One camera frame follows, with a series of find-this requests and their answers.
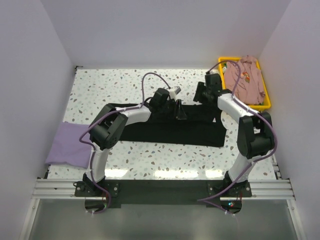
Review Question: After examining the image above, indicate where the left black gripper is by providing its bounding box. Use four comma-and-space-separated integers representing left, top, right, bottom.
158, 99, 187, 120

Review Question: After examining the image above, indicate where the black t shirt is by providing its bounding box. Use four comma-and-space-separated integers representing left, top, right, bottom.
120, 103, 227, 148

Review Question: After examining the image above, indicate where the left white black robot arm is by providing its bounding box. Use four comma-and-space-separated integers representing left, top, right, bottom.
79, 86, 187, 196

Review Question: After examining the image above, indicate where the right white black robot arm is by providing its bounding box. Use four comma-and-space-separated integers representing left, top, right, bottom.
193, 71, 276, 197

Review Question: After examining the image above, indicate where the pink shirt in bin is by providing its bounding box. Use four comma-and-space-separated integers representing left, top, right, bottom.
223, 55, 266, 105

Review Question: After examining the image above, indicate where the yellow plastic bin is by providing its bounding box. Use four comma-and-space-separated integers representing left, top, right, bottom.
218, 55, 271, 112

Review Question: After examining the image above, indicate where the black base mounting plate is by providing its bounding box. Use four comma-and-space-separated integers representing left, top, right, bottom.
74, 178, 253, 215

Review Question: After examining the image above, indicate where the folded lavender t shirt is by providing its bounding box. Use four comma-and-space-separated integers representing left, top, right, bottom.
45, 122, 92, 169

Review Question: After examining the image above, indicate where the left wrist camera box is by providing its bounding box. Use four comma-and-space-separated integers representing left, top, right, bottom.
168, 86, 181, 99

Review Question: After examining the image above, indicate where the aluminium extrusion rail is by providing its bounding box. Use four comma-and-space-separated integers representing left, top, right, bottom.
31, 179, 295, 200

